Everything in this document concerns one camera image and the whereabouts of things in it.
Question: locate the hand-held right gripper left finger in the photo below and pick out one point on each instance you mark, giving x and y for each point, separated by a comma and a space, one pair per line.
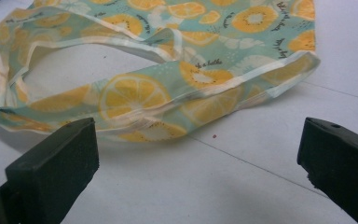
56, 168

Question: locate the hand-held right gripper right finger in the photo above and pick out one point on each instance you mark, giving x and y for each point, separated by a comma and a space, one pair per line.
345, 161

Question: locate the lemon print tote bag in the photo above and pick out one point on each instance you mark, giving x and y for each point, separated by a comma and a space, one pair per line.
167, 77

